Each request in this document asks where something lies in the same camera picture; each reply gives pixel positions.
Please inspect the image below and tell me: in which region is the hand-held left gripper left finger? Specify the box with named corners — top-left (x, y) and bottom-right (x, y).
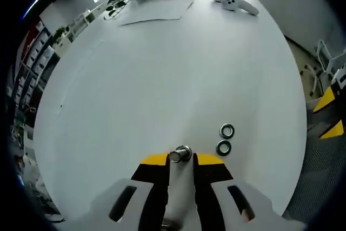
top-left (55, 151), bottom-right (171, 231)

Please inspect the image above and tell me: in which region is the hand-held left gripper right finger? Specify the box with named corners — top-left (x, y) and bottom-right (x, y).
top-left (191, 153), bottom-right (308, 231)

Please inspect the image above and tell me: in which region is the thin metal threaded stud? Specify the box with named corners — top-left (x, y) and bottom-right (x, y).
top-left (161, 145), bottom-right (196, 229)

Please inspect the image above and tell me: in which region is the white chair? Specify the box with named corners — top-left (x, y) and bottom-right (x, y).
top-left (302, 38), bottom-right (346, 100)

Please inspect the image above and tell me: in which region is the white game controller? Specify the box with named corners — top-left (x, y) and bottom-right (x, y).
top-left (210, 0), bottom-right (260, 16)

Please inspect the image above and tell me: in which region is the shelving with white bins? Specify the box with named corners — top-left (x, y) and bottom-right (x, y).
top-left (10, 19), bottom-right (61, 113)

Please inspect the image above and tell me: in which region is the small background potted plant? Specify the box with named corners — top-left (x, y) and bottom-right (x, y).
top-left (52, 26), bottom-right (68, 45)

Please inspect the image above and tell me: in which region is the white low cabinet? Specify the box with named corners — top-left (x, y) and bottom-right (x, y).
top-left (64, 3), bottom-right (105, 43)

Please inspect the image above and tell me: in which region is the white paper sheet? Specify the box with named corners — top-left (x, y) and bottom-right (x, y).
top-left (119, 0), bottom-right (196, 27)

